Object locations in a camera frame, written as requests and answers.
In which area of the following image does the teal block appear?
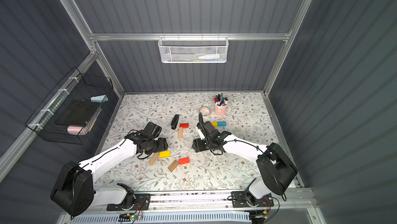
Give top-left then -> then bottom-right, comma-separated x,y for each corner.
217,121 -> 226,127

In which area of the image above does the wooden block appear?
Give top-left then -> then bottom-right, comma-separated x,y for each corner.
148,152 -> 160,165
168,160 -> 179,172
178,127 -> 184,139

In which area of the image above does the red block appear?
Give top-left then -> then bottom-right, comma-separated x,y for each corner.
178,157 -> 190,165
179,123 -> 189,129

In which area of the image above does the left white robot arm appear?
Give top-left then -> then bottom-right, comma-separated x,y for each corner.
50,122 -> 168,218

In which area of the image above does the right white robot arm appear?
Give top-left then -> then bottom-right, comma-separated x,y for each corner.
192,120 -> 298,206

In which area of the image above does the small glass dish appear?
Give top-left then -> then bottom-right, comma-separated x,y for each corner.
199,106 -> 213,117

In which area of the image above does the black stapler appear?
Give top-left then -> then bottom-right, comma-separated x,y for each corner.
171,114 -> 179,130

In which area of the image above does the pink pen cup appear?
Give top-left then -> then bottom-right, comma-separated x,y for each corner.
213,103 -> 227,117

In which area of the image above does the light blue box in basket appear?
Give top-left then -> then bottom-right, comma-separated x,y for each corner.
91,95 -> 108,103

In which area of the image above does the pink eraser in basket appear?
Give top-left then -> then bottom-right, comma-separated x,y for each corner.
67,125 -> 83,135

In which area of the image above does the black notebook in basket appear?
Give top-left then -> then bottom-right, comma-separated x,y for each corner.
54,100 -> 100,126

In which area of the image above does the white bottle in basket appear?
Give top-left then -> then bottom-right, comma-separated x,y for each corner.
199,54 -> 220,61

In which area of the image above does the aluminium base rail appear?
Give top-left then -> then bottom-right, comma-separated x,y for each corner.
59,191 -> 280,224

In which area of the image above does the black wire wall basket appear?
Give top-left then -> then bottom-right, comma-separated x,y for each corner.
25,72 -> 117,145

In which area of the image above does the white wire mesh basket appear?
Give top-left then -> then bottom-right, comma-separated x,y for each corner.
158,37 -> 229,63

